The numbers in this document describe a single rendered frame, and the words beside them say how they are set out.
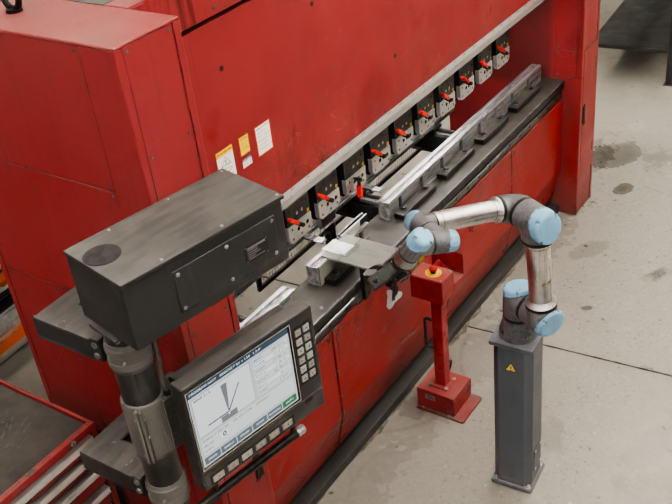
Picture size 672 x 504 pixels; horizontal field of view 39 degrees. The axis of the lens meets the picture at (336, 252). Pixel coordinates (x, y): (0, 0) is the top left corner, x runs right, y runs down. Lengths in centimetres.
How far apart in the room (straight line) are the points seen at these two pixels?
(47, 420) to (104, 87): 131
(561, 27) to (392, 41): 169
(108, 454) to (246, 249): 82
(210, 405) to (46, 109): 97
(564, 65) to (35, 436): 356
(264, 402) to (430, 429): 196
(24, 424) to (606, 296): 315
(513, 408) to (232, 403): 166
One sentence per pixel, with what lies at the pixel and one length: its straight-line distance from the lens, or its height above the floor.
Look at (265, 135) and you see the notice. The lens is 335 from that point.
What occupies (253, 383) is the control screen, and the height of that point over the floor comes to 148.
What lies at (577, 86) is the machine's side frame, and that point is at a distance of 558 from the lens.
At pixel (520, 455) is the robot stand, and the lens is 406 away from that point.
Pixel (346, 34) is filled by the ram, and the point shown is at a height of 183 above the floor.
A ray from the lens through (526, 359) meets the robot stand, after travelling 371.
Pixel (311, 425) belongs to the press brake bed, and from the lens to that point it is 392.
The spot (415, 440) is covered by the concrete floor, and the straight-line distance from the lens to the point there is 442.
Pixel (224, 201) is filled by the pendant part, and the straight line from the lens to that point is 239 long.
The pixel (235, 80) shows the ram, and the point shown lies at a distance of 318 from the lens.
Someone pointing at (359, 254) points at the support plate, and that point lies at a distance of 384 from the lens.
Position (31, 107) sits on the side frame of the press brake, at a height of 207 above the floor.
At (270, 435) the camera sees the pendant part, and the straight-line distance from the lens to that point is 267.
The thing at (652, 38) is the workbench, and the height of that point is 28.
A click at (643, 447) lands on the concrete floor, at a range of 444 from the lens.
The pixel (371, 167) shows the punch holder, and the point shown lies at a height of 122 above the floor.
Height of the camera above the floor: 310
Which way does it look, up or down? 33 degrees down
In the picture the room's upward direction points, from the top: 7 degrees counter-clockwise
